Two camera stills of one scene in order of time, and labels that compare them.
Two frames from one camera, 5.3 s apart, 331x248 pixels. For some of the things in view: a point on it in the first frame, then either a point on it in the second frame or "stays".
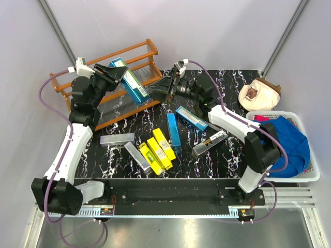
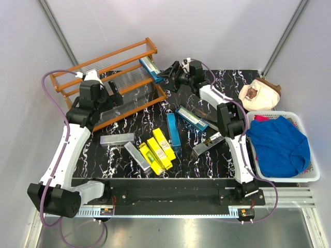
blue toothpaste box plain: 174,131 stays
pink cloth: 259,118 stays
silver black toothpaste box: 208,143 stays
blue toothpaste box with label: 192,118 stays
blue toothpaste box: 129,82 to 149,65
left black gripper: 113,74 to 116,98
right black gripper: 162,88 to 167,73
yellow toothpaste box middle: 164,160 stays
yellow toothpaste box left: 152,161 stays
